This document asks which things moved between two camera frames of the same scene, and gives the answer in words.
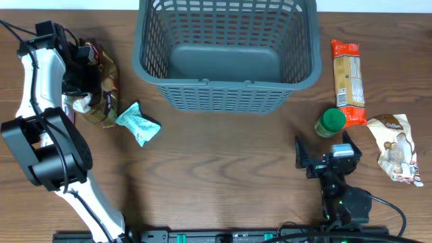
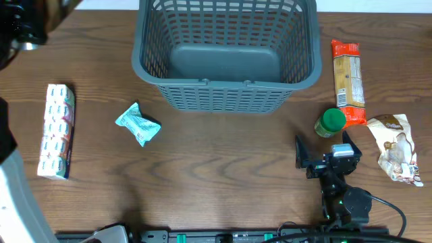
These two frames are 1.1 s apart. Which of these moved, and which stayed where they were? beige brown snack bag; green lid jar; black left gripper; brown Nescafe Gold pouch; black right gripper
Moved: brown Nescafe Gold pouch; black left gripper
Stayed: green lid jar; beige brown snack bag; black right gripper
